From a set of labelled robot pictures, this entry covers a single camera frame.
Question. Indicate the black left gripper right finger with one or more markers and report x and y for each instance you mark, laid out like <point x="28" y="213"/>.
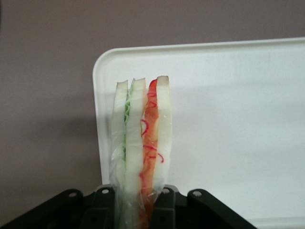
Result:
<point x="190" y="212"/>

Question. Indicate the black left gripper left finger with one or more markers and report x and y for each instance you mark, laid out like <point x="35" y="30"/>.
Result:
<point x="71" y="210"/>

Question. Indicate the triangle sandwich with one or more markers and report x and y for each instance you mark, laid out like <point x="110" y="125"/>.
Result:
<point x="133" y="143"/>

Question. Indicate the cream plastic tray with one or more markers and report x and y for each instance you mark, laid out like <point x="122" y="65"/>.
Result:
<point x="226" y="119"/>

